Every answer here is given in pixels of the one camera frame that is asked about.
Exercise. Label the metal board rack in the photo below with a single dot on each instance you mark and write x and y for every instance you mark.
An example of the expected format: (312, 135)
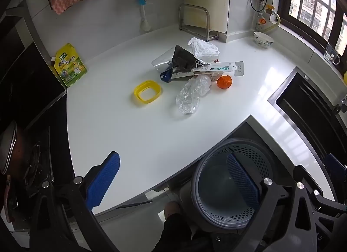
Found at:
(207, 24)

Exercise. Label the orange peel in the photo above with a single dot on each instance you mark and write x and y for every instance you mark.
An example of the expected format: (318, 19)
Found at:
(225, 81)

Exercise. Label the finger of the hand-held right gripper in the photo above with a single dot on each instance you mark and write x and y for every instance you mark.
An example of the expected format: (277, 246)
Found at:
(336, 166)

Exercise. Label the clear plastic bag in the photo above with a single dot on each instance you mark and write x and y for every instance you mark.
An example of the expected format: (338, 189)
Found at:
(189, 94)

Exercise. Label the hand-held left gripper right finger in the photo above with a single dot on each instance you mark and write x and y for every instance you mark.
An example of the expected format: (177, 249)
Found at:
(244, 181)

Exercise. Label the orange knob gas regulator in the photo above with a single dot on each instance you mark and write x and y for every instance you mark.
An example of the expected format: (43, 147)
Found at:
(261, 21)

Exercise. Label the glass mug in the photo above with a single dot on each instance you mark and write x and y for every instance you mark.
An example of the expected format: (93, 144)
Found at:
(332, 54)

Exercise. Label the dark framed window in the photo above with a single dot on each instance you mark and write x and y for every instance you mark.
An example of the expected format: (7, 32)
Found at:
(311, 5)

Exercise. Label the grey perforated trash basket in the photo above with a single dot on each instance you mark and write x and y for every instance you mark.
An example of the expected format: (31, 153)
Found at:
(217, 184)

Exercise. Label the black gas stove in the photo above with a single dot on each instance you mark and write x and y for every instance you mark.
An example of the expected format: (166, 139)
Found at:
(27, 105)

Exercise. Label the blue and white bottle brush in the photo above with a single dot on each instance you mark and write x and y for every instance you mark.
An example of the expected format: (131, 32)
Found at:
(142, 13)

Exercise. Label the blue ribbon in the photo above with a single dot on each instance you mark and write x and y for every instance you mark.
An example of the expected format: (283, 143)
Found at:
(164, 76)

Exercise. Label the yellow green seasoning pouch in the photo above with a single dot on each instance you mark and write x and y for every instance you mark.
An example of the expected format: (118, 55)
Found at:
(70, 65)

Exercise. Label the white patterned bowl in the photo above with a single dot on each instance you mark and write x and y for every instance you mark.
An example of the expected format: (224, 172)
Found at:
(263, 39)

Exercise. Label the dark cooking pan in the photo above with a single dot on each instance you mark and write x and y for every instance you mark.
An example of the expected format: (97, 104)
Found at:
(10, 149)

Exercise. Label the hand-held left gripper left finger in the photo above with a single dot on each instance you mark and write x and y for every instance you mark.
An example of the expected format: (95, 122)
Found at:
(104, 178)

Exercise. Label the white plastic bag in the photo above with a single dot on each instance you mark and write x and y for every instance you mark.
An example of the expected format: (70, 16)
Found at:
(203, 48)

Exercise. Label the dark grey cloth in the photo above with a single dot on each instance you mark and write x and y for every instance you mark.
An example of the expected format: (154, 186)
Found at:
(183, 58)

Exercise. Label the black kitchen sink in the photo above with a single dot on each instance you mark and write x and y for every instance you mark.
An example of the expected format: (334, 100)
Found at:
(306, 105)

